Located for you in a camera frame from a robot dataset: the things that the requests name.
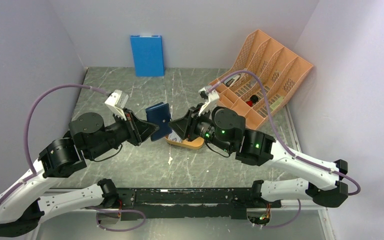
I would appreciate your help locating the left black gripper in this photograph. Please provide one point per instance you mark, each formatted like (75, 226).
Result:
(142, 130)

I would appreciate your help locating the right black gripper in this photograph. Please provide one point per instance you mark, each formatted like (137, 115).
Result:
(186, 126)

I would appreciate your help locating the silver VIP card stack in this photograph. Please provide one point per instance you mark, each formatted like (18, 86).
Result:
(174, 137)

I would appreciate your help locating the navy blue card holder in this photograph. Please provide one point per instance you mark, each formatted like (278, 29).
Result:
(159, 114)

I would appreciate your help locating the orange oval tray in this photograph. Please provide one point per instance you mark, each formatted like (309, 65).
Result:
(193, 145)

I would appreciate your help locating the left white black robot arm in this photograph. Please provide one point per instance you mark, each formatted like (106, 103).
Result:
(23, 206)

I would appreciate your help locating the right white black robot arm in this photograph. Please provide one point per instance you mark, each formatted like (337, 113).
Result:
(316, 180)

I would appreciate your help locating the grey stapler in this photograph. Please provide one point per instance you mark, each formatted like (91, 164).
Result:
(233, 79)

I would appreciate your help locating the red black stamp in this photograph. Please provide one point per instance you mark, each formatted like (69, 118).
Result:
(252, 100)

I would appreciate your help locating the blue folder box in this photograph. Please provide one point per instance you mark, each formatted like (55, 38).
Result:
(148, 57)

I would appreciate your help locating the green sticky note pad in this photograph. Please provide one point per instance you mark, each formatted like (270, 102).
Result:
(275, 102)

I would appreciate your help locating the orange desk file organizer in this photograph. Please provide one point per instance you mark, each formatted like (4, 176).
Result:
(280, 70)

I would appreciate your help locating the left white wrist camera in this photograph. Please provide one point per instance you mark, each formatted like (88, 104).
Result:
(116, 103)

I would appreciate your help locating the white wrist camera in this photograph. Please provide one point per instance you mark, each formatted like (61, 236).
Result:
(116, 103)
(210, 96)

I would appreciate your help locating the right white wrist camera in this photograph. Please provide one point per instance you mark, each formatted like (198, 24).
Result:
(210, 96)

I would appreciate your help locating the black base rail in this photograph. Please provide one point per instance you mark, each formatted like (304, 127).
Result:
(159, 203)

